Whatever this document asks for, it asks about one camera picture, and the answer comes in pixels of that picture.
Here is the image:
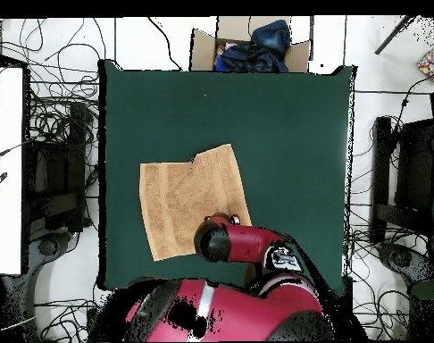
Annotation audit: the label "navy crumpled garment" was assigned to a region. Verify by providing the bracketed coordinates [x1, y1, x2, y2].
[214, 41, 289, 73]

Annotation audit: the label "dark green table cloth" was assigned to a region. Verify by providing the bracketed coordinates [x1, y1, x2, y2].
[97, 58, 357, 292]

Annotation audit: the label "black cable tangle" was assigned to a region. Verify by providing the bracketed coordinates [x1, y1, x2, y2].
[18, 17, 107, 230]
[34, 299, 96, 342]
[359, 289, 411, 340]

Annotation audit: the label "brown cardboard box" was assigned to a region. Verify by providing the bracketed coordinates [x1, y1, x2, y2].
[189, 15, 313, 74]

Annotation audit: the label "white side table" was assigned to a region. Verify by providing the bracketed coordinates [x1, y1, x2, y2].
[0, 65, 25, 276]

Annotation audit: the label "long black floor cable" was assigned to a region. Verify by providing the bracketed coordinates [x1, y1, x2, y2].
[146, 15, 184, 71]

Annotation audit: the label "black metal stand frame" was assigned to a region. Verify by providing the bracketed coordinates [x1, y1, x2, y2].
[25, 103, 93, 233]
[370, 115, 434, 244]

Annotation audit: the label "tan terry towel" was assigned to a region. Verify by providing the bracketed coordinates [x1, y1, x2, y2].
[138, 143, 253, 263]

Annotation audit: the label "multicolour patterned item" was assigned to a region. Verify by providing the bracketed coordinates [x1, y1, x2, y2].
[416, 47, 434, 81]

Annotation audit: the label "blue denim garment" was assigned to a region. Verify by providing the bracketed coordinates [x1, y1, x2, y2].
[251, 19, 292, 58]

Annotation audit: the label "dark thin rod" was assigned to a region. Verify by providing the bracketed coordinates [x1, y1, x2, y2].
[373, 15, 416, 55]

